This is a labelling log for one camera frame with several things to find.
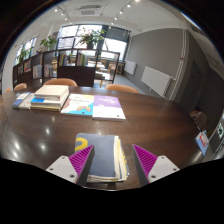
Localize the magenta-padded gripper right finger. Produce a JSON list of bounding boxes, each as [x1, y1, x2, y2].
[[131, 143, 181, 187]]

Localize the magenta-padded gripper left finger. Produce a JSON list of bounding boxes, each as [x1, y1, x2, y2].
[[45, 144, 96, 187]]

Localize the blue and red sign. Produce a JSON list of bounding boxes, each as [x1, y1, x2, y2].
[[194, 130, 211, 157]]

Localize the colourful illustrated white book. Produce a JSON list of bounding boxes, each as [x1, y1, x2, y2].
[[60, 93, 96, 117]]

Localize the yellow-edged stacked book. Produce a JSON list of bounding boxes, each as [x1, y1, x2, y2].
[[29, 95, 69, 112]]

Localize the purple and white book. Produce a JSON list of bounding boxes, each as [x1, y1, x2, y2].
[[92, 95, 127, 122]]

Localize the pale white thin book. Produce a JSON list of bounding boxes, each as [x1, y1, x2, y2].
[[18, 92, 36, 111]]

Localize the thick beige book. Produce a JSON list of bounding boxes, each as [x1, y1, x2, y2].
[[33, 84, 70, 102]]

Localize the blue book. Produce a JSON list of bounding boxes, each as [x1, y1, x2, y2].
[[11, 91, 31, 110]]

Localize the orange chair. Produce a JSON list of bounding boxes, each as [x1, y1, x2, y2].
[[13, 82, 29, 91], [42, 77, 79, 88], [105, 83, 140, 95]]

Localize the dark wooden shelf unit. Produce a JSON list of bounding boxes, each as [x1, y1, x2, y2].
[[12, 48, 121, 89]]

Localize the small green potted plant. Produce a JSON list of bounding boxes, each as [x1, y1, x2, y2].
[[39, 34, 58, 52]]

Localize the large green potted plant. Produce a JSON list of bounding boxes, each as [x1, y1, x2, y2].
[[75, 27, 107, 51]]

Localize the ceiling air vent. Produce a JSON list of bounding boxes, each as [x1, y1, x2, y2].
[[77, 4, 102, 17]]

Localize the ceiling spot lights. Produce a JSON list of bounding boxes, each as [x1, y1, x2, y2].
[[54, 0, 142, 22]]

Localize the long white wall radiator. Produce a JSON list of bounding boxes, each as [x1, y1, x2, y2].
[[140, 65, 173, 98]]

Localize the short white wall radiator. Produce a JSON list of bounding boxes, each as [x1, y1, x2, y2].
[[123, 59, 138, 76]]

